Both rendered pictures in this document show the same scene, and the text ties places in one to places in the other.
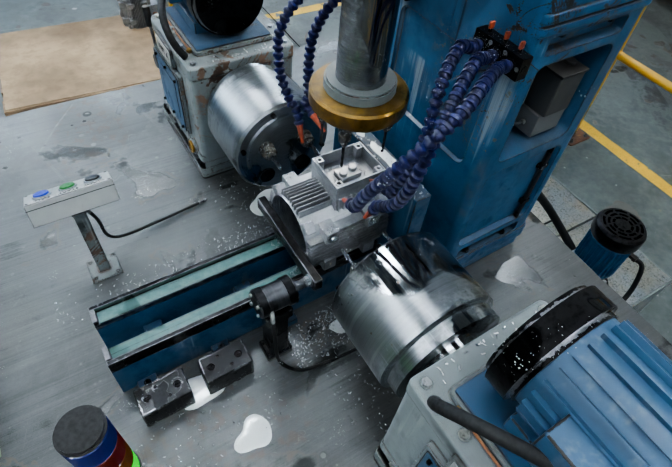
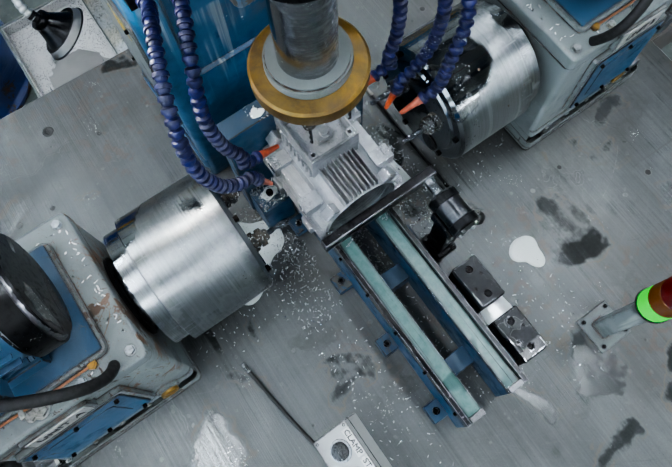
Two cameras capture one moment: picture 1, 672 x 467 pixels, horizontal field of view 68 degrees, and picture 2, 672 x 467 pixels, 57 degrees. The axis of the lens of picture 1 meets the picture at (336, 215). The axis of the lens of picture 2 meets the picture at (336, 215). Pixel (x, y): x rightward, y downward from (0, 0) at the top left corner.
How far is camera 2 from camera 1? 0.89 m
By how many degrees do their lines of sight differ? 43
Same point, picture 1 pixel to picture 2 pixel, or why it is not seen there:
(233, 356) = (473, 273)
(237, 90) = (184, 274)
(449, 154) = not seen: hidden behind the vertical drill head
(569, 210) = not seen: outside the picture
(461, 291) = (480, 17)
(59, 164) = not seen: outside the picture
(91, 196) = (367, 442)
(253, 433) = (526, 251)
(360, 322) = (496, 116)
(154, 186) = (222, 444)
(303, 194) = (352, 177)
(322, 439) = (519, 192)
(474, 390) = (579, 12)
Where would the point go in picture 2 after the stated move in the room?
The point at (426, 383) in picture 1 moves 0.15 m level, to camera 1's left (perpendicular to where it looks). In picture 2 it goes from (579, 47) to (588, 123)
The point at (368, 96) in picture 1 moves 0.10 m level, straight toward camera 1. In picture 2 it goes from (349, 42) to (420, 45)
